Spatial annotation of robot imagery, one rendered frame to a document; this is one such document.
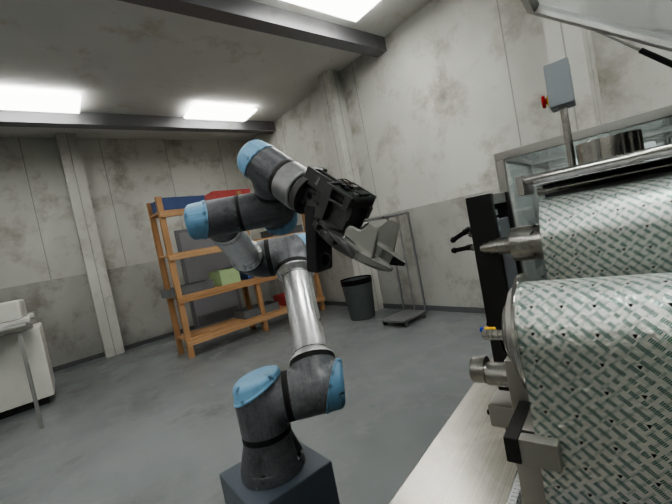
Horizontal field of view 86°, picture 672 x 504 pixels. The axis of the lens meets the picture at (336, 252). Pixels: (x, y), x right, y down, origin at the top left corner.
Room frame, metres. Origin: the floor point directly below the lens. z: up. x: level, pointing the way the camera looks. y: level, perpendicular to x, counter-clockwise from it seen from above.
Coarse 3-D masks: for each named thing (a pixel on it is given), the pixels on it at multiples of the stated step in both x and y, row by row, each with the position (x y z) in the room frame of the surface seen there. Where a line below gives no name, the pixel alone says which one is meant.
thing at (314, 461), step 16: (304, 448) 0.89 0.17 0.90; (240, 464) 0.88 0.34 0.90; (304, 464) 0.83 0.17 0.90; (320, 464) 0.82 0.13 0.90; (224, 480) 0.83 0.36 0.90; (240, 480) 0.81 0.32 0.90; (304, 480) 0.77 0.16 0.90; (320, 480) 0.80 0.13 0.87; (224, 496) 0.85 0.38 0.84; (240, 496) 0.76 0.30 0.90; (256, 496) 0.75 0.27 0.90; (272, 496) 0.74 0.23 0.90; (288, 496) 0.75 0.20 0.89; (304, 496) 0.77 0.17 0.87; (320, 496) 0.79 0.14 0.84; (336, 496) 0.82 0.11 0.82
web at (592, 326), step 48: (576, 192) 0.61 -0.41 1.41; (624, 192) 0.54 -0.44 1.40; (576, 240) 0.56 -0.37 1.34; (624, 240) 0.52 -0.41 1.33; (528, 288) 0.43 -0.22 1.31; (576, 288) 0.39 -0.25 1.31; (624, 288) 0.37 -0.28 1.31; (528, 336) 0.40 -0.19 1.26; (576, 336) 0.37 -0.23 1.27; (624, 336) 0.34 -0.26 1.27; (528, 384) 0.40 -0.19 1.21; (576, 384) 0.37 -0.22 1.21; (624, 384) 0.35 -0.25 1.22
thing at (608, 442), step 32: (544, 416) 0.39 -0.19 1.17; (576, 416) 0.37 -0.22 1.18; (608, 416) 0.36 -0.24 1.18; (640, 416) 0.34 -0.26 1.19; (576, 448) 0.38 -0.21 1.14; (608, 448) 0.36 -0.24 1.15; (640, 448) 0.34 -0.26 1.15; (544, 480) 0.40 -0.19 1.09; (576, 480) 0.38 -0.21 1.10; (608, 480) 0.36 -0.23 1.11; (640, 480) 0.34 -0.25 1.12
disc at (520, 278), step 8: (520, 280) 0.44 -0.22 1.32; (528, 280) 0.48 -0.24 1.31; (512, 288) 0.43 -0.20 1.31; (512, 296) 0.42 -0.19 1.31; (512, 304) 0.41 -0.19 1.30; (512, 312) 0.40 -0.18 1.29; (512, 320) 0.40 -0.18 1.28; (512, 328) 0.40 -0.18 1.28; (512, 336) 0.40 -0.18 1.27; (520, 352) 0.40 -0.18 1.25; (520, 360) 0.39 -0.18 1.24; (520, 368) 0.39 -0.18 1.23; (520, 376) 0.40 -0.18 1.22
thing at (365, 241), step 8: (368, 224) 0.52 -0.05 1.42; (352, 232) 0.54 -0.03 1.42; (360, 232) 0.53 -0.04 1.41; (368, 232) 0.52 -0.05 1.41; (376, 232) 0.51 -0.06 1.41; (352, 240) 0.54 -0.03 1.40; (360, 240) 0.53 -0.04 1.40; (368, 240) 0.52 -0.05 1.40; (376, 240) 0.51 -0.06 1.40; (360, 248) 0.53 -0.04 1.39; (368, 248) 0.52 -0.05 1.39; (360, 256) 0.52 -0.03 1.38; (368, 256) 0.52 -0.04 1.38; (376, 256) 0.53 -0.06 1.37; (368, 264) 0.52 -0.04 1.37; (376, 264) 0.52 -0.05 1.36; (384, 264) 0.52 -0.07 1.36
